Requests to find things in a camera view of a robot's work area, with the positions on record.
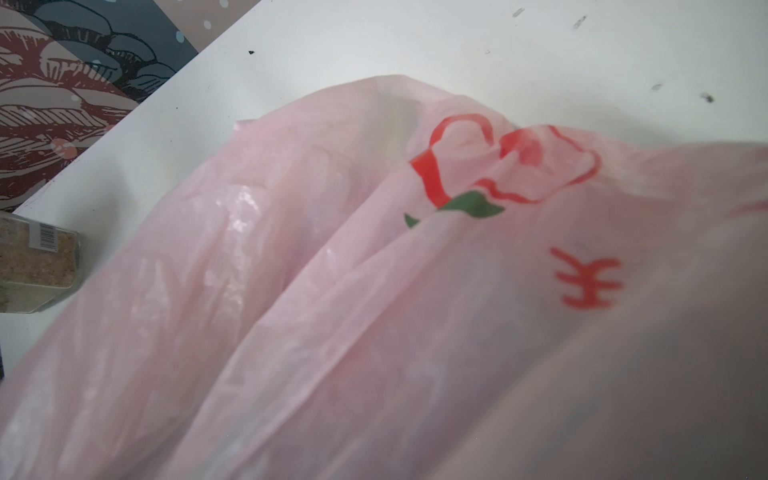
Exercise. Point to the metal can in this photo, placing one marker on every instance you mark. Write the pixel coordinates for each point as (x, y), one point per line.
(40, 264)

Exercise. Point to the pink plastic bag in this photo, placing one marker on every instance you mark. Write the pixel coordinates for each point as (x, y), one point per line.
(382, 280)

